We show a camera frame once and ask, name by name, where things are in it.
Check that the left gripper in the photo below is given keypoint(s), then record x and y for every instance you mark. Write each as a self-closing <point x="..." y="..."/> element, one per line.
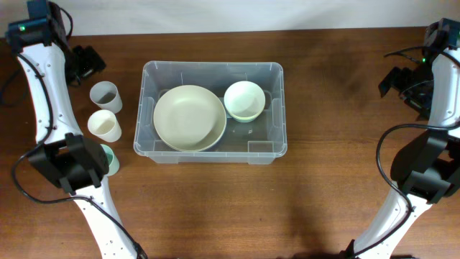
<point x="95" y="62"/>

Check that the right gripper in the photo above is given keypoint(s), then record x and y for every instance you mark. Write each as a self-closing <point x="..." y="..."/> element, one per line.
<point x="394" y="78"/>

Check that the grey plastic cup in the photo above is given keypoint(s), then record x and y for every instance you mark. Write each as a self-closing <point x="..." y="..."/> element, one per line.
<point x="105" y="95"/>

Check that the cream plastic cup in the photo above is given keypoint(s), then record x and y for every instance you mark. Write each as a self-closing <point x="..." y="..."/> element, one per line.
<point x="104" y="125"/>

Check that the mint green plastic cup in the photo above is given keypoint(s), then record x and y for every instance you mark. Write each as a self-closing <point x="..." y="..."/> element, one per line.
<point x="113" y="161"/>

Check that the cream plate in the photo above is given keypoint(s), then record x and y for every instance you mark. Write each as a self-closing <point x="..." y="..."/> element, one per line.
<point x="189" y="118"/>

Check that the mint green small bowl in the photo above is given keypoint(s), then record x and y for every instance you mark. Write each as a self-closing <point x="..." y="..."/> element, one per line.
<point x="244" y="119"/>

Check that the white small bowl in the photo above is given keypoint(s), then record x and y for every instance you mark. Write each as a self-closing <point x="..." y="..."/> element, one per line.
<point x="244" y="99"/>

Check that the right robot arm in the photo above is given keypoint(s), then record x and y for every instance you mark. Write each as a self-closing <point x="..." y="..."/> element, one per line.
<point x="427" y="168"/>

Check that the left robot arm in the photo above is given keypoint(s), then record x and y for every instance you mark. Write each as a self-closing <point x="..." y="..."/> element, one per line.
<point x="68" y="160"/>

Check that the clear plastic storage bin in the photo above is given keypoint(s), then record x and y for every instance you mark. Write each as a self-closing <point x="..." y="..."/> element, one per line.
<point x="258" y="142"/>

